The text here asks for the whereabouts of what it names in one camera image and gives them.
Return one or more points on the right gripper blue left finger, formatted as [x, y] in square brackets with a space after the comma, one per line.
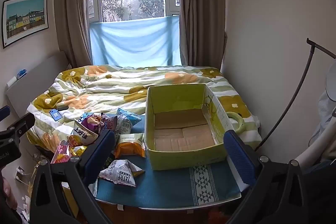
[95, 156]

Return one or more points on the white orange snack packet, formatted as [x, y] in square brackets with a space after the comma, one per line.
[130, 144]

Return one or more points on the white triangular snack bag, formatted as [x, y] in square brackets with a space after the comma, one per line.
[121, 172]

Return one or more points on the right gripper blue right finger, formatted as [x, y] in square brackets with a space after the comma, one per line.
[242, 156]

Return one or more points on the grey headboard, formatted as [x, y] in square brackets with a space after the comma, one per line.
[35, 82]

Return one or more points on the blue seal snack bag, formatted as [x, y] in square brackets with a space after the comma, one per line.
[126, 120]

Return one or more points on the framed houses picture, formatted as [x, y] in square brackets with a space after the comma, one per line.
[22, 18]

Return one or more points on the purple snack bag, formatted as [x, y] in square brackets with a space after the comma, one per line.
[99, 122]

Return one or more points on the blue patterned table cloth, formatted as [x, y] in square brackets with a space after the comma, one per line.
[185, 188]

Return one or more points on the floral striped duvet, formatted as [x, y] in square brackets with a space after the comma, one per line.
[105, 88]

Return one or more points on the brown left curtain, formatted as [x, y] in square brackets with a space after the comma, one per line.
[72, 28]

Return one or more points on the blue white headboard item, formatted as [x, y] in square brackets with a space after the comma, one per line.
[14, 79]

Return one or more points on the pink snack bag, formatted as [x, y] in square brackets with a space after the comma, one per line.
[63, 152]

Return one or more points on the brown curtain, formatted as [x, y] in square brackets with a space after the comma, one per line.
[202, 33]
[72, 28]

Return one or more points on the blue card tag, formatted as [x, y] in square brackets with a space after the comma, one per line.
[56, 116]

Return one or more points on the white orange chips bag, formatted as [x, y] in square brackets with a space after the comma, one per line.
[81, 136]

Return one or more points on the green cardboard box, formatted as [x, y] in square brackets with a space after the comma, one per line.
[184, 126]

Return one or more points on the black lamp stand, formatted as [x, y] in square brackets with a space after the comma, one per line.
[313, 47]

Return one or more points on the person's left hand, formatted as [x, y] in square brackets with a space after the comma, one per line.
[10, 198]

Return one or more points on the light blue window cloth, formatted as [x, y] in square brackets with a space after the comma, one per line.
[152, 42]

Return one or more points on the brown right curtain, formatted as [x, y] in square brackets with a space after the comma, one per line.
[202, 33]

